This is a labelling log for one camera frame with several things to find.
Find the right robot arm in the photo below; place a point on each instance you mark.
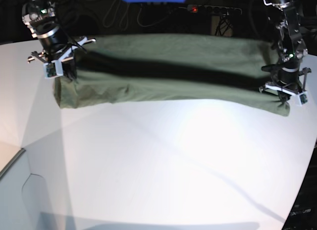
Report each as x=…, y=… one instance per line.
x=40, y=17

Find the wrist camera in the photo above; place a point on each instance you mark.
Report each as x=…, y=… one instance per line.
x=301, y=98
x=49, y=70

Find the black power strip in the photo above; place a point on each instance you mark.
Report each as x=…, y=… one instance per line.
x=214, y=10

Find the green t-shirt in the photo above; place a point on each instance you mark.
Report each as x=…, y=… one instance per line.
x=163, y=67

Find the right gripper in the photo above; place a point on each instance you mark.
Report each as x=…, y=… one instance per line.
x=59, y=49

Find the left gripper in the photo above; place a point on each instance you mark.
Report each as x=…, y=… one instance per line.
x=286, y=79

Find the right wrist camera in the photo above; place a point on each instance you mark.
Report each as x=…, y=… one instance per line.
x=49, y=70

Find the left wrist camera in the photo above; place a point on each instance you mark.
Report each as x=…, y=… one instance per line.
x=301, y=98

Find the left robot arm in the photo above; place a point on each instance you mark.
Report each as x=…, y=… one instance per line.
x=291, y=47

